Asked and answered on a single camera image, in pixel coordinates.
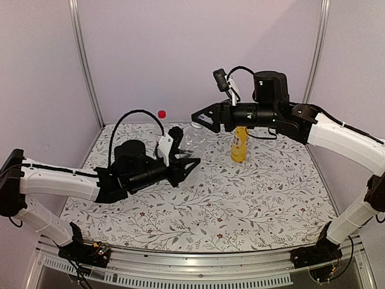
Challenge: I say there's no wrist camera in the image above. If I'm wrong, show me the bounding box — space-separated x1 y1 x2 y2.
155 126 183 167
213 69 241 106

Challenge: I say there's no front aluminium rail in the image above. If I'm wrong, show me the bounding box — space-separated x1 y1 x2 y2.
26 235 378 288

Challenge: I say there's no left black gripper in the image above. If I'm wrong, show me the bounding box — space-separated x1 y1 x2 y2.
127 150 201 192

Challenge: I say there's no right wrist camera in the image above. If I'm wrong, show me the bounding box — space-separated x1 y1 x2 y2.
213 69 241 106

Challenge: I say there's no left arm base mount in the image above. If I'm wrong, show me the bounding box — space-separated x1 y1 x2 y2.
58 222 111 269

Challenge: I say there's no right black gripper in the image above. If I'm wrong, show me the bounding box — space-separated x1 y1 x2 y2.
191 99 278 133

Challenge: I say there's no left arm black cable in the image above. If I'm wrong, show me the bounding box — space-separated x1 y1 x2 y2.
108 110 165 166

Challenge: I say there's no yellow juice bottle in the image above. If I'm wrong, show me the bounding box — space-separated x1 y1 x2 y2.
230 126 248 163

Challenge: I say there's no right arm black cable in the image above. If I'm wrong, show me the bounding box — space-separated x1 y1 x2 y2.
227 66 256 79

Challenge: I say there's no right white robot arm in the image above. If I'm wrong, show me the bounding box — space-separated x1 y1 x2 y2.
191 69 384 263

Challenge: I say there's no clear plastic bottle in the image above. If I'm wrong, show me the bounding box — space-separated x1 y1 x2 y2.
179 124 207 158

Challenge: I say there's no floral patterned table mat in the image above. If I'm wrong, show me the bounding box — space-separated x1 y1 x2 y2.
61 129 336 252

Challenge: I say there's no aluminium frame post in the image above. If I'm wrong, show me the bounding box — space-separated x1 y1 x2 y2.
68 0 105 129
303 0 331 104

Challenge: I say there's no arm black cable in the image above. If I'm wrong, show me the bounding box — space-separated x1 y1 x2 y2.
108 110 165 166
227 66 256 79

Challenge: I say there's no red cap water bottle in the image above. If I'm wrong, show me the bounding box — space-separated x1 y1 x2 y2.
158 110 170 132

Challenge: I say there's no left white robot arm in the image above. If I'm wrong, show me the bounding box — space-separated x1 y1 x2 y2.
1 137 200 261

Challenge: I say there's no right aluminium frame post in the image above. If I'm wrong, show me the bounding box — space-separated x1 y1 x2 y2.
303 0 331 104

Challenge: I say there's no left aluminium frame post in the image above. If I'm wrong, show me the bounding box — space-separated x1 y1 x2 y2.
68 0 105 129

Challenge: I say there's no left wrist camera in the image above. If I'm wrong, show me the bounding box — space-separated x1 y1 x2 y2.
155 126 183 167

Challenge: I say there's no blue white bottle cap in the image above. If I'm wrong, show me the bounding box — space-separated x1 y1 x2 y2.
191 122 203 129

